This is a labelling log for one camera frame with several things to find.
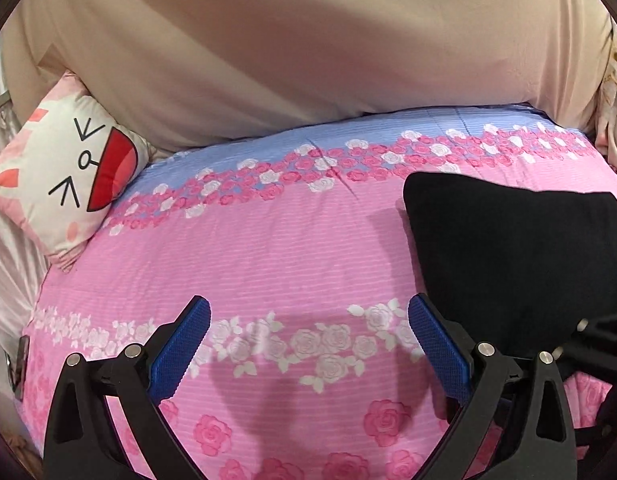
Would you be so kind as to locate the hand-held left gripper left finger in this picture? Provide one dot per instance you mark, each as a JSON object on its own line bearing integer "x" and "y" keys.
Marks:
{"x": 181, "y": 347}

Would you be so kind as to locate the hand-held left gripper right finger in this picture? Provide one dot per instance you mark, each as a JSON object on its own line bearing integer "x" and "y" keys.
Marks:
{"x": 438, "y": 345}

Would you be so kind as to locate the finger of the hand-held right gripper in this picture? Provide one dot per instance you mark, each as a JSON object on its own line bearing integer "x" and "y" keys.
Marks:
{"x": 601, "y": 347}

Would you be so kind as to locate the black pants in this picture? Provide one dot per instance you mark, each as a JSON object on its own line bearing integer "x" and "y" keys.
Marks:
{"x": 513, "y": 260}

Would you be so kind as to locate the pink rose print bed sheet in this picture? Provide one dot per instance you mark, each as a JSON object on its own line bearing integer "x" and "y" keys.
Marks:
{"x": 268, "y": 260}

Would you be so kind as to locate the black phone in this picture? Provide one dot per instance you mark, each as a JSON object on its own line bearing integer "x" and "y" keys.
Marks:
{"x": 21, "y": 365}

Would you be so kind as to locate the silver satin cloth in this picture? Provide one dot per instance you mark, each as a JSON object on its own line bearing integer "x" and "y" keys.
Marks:
{"x": 8, "y": 285}

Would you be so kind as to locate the cat face pillow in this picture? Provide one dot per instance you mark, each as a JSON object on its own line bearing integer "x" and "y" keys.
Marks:
{"x": 53, "y": 160}

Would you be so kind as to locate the pale floral blanket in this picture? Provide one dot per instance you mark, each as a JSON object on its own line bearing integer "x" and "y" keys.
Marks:
{"x": 616, "y": 110}

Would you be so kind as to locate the beige padded headboard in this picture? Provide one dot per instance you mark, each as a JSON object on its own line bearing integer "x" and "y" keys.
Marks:
{"x": 298, "y": 45}

